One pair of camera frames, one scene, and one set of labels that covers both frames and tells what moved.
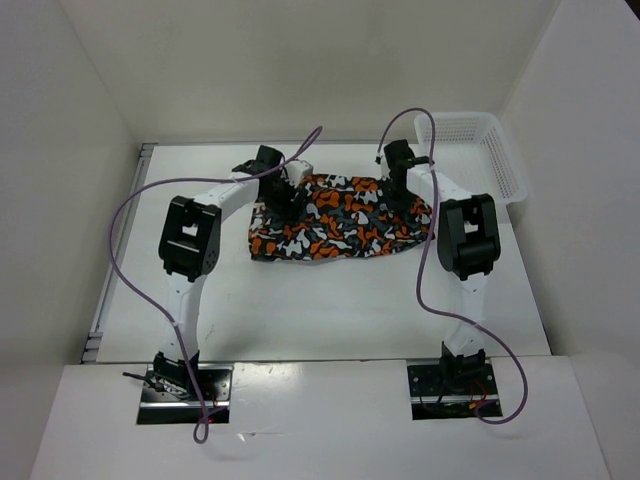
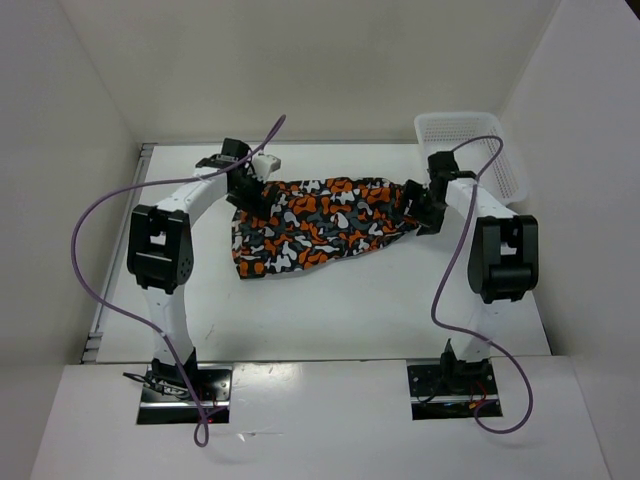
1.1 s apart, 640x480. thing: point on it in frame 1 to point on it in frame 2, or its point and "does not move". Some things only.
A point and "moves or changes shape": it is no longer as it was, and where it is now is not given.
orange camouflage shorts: [338, 216] moves or changes shape
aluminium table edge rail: [120, 233] does not move
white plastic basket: [474, 152] does not move
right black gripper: [397, 206] to [429, 223]
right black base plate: [443, 393] does not move
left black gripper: [284, 210] to [255, 206]
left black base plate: [159, 407] does not move
